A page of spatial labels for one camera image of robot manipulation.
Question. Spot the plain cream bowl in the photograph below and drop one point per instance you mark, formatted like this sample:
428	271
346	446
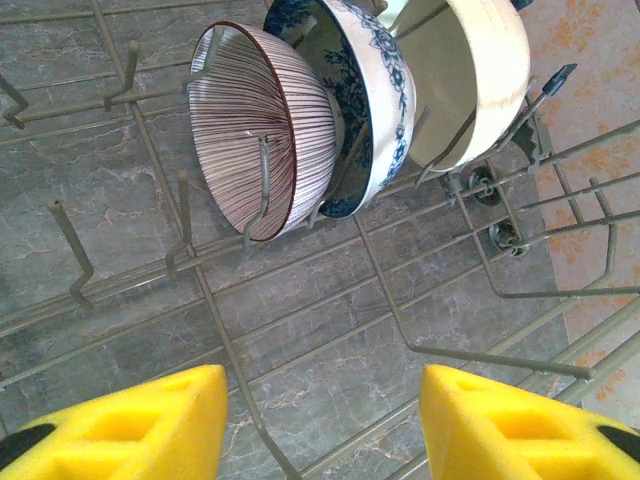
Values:
500	75

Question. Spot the red striped bowl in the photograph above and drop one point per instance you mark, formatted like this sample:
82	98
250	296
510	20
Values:
240	125

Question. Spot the blue floral white bowl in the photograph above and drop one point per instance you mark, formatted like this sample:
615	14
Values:
385	75

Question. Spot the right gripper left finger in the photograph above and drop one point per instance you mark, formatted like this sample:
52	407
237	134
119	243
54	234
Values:
125	435

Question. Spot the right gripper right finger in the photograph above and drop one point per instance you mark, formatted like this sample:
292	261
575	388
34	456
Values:
525	435

